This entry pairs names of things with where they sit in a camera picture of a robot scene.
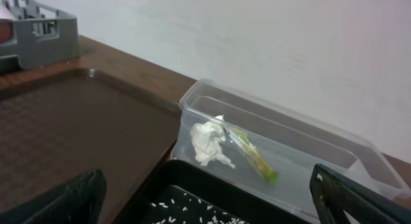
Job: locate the clear plastic bin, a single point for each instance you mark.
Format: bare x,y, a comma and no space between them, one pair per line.
289,142

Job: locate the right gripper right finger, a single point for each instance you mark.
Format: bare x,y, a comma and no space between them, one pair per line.
336,196

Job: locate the green snack wrapper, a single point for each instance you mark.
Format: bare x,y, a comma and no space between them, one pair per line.
240,140

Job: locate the black waste tray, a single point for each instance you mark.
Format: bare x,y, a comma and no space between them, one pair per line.
179,176

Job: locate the white napkin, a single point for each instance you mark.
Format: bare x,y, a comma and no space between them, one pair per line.
210,142

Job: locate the rice food scraps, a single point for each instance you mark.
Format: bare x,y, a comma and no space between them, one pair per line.
184,208

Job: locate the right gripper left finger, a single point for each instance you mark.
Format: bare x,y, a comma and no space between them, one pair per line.
79,200

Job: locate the grey dish rack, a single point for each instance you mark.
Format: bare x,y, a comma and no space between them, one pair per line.
34,34

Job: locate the brown serving tray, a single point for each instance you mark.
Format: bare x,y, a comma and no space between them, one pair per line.
59,126

